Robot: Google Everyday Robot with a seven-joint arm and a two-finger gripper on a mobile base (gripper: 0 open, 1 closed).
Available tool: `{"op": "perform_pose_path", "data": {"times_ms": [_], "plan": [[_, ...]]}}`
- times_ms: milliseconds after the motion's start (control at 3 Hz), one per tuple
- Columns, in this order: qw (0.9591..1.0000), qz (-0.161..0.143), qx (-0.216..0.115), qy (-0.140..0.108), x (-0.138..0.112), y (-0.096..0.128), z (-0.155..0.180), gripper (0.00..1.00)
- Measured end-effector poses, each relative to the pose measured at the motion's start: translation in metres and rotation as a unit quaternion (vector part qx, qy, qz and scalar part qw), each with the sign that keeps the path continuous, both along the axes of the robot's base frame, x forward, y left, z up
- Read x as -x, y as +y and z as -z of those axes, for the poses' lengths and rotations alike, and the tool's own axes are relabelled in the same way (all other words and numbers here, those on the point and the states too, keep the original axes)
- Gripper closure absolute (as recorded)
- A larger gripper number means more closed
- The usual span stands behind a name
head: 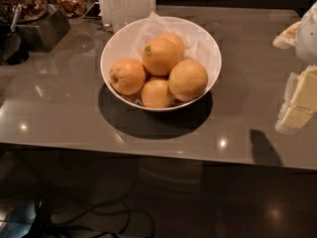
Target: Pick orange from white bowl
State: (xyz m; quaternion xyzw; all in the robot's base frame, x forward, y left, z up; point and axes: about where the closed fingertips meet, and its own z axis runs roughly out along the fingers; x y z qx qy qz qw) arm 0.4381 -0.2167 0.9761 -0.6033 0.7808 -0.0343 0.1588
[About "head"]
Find white paper in bowl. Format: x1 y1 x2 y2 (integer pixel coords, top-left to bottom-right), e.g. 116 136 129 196
132 12 210 62

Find dark metal box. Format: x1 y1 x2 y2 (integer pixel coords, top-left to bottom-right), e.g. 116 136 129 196
17 4 70 53

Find metal spoon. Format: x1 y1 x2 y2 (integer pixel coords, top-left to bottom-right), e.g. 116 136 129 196
10 5 22 33

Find black cables under table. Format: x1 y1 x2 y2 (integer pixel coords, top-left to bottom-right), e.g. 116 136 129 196
29 169 157 238

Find black cup with spoon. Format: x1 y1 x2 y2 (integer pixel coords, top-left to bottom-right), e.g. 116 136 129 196
0 25 29 65

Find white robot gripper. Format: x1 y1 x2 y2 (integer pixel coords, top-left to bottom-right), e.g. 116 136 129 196
272 1 317 135

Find glass jar of nuts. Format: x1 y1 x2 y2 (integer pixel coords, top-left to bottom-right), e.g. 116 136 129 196
0 0 49 23

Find black phone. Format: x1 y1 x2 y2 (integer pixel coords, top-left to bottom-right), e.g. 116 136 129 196
83 2 101 19

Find top orange with green stem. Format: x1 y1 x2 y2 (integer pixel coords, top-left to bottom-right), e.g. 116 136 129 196
142 38 180 76

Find dried fruit pile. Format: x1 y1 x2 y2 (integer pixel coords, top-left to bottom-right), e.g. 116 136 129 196
48 0 86 18

